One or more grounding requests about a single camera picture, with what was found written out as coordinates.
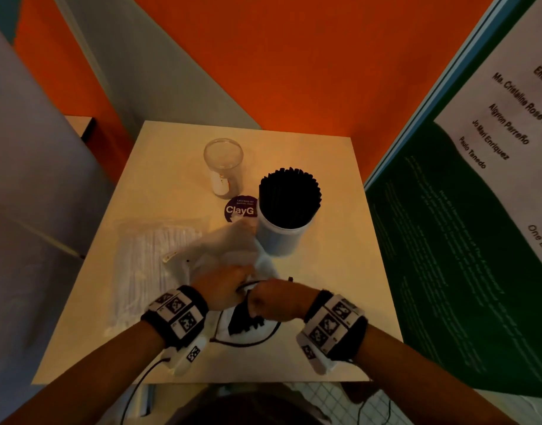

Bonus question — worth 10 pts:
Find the person's right hand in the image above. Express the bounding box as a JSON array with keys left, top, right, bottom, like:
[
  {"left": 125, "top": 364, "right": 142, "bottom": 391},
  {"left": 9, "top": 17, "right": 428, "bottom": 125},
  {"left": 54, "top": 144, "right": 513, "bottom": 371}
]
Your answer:
[{"left": 246, "top": 279, "right": 321, "bottom": 323}]

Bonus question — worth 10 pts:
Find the person's left hand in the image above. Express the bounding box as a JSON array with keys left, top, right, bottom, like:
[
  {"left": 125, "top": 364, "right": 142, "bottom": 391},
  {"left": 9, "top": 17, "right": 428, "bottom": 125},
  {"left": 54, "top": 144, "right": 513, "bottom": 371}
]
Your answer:
[{"left": 192, "top": 264, "right": 257, "bottom": 312}]

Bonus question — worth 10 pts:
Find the white plastic bag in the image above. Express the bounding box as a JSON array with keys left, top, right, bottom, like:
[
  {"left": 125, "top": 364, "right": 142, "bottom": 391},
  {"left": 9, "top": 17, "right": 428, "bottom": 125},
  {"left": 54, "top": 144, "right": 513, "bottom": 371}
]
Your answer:
[{"left": 165, "top": 218, "right": 281, "bottom": 346}]

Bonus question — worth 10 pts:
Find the person's right forearm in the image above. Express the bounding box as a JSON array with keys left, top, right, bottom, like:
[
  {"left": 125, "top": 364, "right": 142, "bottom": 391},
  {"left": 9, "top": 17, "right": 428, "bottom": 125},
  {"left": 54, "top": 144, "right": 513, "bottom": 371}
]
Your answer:
[{"left": 352, "top": 324, "right": 518, "bottom": 425}]

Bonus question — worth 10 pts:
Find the person's left forearm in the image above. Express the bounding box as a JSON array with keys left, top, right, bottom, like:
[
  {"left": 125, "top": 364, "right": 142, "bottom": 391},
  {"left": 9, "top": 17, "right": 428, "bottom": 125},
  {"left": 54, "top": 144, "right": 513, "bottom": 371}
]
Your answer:
[{"left": 1, "top": 321, "right": 171, "bottom": 425}]

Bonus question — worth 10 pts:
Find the white cylindrical container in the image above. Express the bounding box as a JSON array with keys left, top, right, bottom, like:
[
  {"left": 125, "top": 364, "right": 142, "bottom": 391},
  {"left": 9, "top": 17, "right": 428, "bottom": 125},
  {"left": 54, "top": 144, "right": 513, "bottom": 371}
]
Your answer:
[{"left": 254, "top": 207, "right": 317, "bottom": 258}]

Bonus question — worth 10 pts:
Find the purple round sticker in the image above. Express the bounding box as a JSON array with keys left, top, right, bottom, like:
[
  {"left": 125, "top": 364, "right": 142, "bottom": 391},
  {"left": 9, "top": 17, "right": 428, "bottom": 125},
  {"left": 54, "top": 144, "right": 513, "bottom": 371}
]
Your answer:
[{"left": 224, "top": 195, "right": 259, "bottom": 224}]

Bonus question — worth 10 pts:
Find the bundle of black straws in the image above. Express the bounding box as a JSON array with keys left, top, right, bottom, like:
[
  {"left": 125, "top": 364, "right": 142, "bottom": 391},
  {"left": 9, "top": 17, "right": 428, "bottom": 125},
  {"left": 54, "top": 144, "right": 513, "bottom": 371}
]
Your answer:
[{"left": 258, "top": 167, "right": 322, "bottom": 230}]

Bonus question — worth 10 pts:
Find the clear packet of white straws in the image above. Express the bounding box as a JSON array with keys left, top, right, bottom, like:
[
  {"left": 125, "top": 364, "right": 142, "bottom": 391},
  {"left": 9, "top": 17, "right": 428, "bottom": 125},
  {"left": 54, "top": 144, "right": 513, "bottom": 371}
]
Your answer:
[{"left": 104, "top": 219, "right": 205, "bottom": 338}]

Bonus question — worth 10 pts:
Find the clear drinking glass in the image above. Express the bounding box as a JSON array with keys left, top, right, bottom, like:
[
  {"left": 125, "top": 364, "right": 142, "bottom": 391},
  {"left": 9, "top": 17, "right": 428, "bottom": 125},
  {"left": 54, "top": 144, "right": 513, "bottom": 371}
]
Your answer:
[{"left": 203, "top": 138, "right": 244, "bottom": 200}]

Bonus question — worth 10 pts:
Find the green and white poster board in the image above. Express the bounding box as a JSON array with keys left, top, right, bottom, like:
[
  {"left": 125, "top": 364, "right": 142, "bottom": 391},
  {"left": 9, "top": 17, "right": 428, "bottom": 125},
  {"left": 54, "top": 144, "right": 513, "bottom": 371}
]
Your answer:
[{"left": 363, "top": 0, "right": 542, "bottom": 400}]

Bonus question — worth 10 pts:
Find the black left wrist camera band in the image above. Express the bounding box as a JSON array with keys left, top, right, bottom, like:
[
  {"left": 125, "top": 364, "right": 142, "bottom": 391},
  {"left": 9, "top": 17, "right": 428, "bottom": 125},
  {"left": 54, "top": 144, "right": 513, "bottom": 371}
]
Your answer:
[{"left": 140, "top": 285, "right": 210, "bottom": 377}]

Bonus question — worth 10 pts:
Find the black wrist camera band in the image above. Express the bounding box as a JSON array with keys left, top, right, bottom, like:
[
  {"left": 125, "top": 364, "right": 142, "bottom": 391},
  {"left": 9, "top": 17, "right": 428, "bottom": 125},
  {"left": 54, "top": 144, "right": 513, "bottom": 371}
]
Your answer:
[
  {"left": 296, "top": 289, "right": 369, "bottom": 376},
  {"left": 140, "top": 285, "right": 210, "bottom": 377}
]

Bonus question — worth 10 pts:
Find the black right wrist camera band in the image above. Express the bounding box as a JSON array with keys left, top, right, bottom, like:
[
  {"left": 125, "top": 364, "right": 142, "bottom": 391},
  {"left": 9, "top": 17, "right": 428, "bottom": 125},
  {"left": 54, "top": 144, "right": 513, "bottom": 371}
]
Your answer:
[{"left": 296, "top": 289, "right": 369, "bottom": 376}]

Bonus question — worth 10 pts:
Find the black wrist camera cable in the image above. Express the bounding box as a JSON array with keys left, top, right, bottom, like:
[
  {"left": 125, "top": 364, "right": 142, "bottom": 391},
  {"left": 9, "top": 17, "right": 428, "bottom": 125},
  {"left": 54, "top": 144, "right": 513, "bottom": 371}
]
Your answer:
[{"left": 120, "top": 357, "right": 172, "bottom": 425}]

